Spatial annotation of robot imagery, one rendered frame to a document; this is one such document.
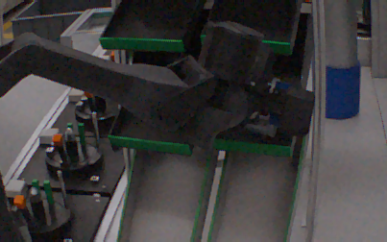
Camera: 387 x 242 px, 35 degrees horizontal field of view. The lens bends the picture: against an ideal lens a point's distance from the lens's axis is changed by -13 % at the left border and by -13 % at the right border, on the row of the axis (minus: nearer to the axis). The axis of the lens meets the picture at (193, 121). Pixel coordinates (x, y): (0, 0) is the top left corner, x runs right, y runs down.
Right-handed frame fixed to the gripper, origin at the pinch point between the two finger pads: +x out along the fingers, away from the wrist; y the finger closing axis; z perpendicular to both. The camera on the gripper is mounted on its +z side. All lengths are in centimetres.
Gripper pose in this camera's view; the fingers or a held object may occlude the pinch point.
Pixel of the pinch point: (261, 93)
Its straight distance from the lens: 96.8
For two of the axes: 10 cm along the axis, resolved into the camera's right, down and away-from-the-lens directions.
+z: 1.7, -9.6, -2.4
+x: 4.5, -1.4, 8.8
